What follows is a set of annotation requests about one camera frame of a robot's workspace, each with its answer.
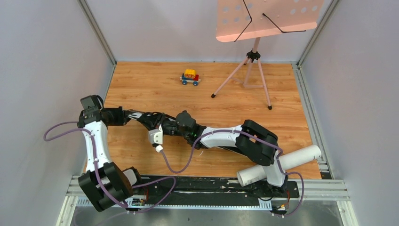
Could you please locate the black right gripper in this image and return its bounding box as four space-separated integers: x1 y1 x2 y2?
142 113 190 138

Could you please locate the grey slotted cable duct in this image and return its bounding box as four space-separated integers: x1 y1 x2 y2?
75 196 273 210

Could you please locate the pink music stand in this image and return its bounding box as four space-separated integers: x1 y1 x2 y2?
211 0 324 110

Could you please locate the colourful toy car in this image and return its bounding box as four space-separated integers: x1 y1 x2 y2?
180 69 200 86

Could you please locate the black racket cover bag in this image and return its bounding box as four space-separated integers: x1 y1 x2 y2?
125 110 243 154

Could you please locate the white shuttlecock tube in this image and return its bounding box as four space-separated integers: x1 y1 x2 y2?
237 145 321 187

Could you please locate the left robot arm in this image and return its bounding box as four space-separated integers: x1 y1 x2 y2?
77 95 144 212

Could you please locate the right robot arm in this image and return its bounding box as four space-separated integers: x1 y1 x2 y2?
148 111 288 197

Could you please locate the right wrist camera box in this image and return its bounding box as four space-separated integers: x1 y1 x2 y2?
148 126 163 145

